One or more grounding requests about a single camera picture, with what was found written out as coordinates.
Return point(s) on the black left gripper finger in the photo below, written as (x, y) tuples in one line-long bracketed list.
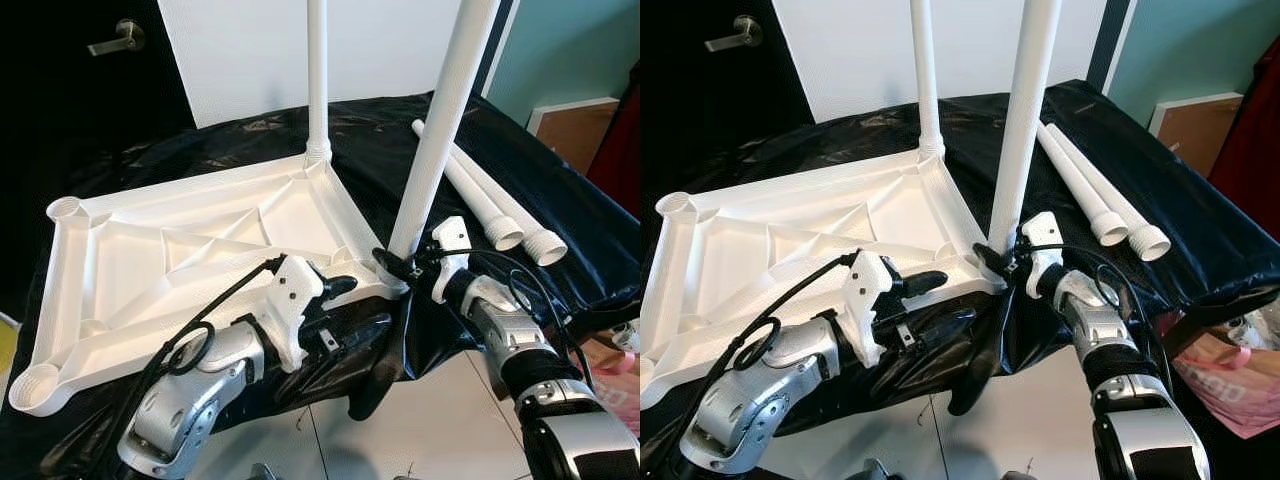
[(940, 327), (925, 283), (340, 288), (360, 331)]

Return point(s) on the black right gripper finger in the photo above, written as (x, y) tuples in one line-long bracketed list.
[(392, 268), (992, 263)]

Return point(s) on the white plastic children table top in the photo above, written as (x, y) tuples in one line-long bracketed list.
[(760, 255), (150, 260)]

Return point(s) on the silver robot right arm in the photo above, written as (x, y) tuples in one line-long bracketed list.
[(1095, 325), (510, 330)]

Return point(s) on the grey robot left leg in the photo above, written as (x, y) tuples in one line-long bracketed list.
[(875, 470), (263, 472)]

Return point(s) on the black plastic sheet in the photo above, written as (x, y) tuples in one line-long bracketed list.
[(820, 140), (200, 140)]

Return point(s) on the dark wooden table leg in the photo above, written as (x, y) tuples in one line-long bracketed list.
[(600, 325), (1210, 325)]

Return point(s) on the pink paper bag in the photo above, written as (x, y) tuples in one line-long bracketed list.
[(615, 390), (1230, 390)]

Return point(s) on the dark red object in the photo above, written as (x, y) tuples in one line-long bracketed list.
[(620, 150), (1250, 140)]

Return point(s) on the black door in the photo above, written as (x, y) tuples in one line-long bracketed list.
[(60, 120), (690, 100)]

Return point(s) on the black rubber floor mat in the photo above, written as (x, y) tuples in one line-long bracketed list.
[(1250, 462)]

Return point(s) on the yellow box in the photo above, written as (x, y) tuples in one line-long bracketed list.
[(7, 345)]

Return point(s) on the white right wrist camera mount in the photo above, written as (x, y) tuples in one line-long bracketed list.
[(450, 240), (1040, 240)]

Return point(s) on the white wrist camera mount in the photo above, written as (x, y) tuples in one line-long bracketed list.
[(870, 290), (450, 240), (1040, 240), (290, 300)]

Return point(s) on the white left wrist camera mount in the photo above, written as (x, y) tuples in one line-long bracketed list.
[(870, 290), (290, 300)]

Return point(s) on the brown board with white frame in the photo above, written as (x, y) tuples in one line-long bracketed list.
[(1195, 135), (575, 135)]

